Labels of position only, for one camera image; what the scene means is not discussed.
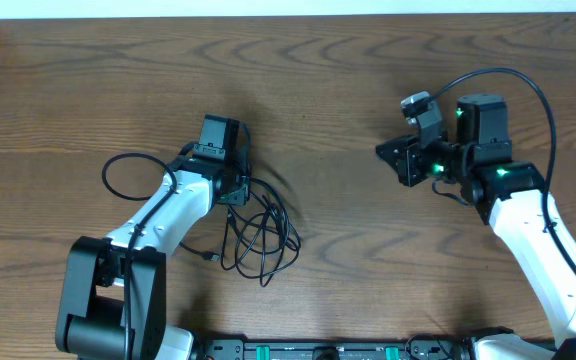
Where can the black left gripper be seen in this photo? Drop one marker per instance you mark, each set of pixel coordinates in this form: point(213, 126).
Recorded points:
point(235, 195)

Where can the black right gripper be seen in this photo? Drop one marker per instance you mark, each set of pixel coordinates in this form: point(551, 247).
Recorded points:
point(407, 153)

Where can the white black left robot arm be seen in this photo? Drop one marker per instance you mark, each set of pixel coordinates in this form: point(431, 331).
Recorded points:
point(113, 301)

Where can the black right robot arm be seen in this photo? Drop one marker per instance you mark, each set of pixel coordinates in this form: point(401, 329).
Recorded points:
point(509, 196)

